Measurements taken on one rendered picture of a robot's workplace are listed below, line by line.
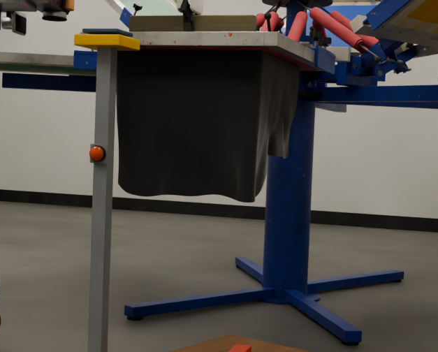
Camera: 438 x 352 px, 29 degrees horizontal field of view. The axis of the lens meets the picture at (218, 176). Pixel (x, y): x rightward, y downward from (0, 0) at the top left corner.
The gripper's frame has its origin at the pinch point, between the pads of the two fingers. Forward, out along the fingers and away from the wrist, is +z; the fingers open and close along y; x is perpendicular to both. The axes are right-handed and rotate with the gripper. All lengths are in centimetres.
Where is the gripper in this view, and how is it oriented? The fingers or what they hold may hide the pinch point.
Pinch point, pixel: (191, 31)
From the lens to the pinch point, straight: 246.7
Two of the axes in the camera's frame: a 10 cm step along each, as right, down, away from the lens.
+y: -3.1, 0.1, -9.5
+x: 9.5, 0.0, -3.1
